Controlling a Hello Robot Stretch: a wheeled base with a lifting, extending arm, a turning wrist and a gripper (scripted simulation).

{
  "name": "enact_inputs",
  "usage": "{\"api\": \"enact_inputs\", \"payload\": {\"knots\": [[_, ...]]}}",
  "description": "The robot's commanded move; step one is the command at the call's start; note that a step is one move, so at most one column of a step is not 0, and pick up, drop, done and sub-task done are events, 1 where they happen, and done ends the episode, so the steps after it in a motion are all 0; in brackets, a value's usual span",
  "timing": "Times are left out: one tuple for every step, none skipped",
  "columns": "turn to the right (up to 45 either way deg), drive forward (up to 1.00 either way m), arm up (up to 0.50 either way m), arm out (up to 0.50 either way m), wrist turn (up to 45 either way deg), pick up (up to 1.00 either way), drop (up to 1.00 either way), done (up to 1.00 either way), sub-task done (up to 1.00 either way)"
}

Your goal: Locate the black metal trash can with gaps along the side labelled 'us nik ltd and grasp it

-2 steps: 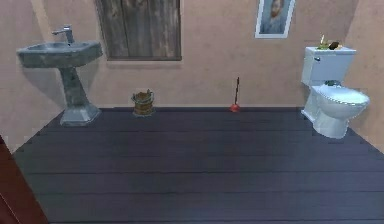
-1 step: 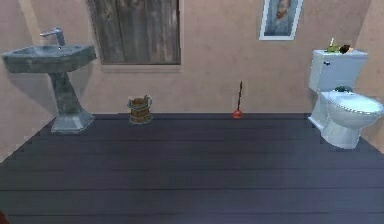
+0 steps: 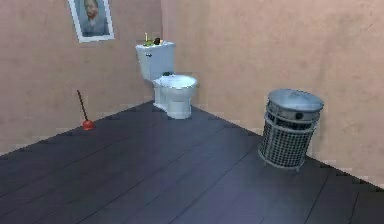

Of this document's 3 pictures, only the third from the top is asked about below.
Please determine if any grey mesh trash can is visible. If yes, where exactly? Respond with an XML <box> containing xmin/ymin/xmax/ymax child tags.
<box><xmin>258</xmin><ymin>88</ymin><xmax>325</xmax><ymax>172</ymax></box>

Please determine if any white toilet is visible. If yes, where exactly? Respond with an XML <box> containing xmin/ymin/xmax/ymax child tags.
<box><xmin>135</xmin><ymin>40</ymin><xmax>198</xmax><ymax>120</ymax></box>

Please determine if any red plunger with dark handle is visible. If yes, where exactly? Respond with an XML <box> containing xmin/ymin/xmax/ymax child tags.
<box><xmin>76</xmin><ymin>89</ymin><xmax>96</xmax><ymax>131</ymax></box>

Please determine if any white framed portrait picture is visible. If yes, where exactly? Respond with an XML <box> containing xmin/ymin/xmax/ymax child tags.
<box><xmin>67</xmin><ymin>0</ymin><xmax>116</xmax><ymax>44</ymax></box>

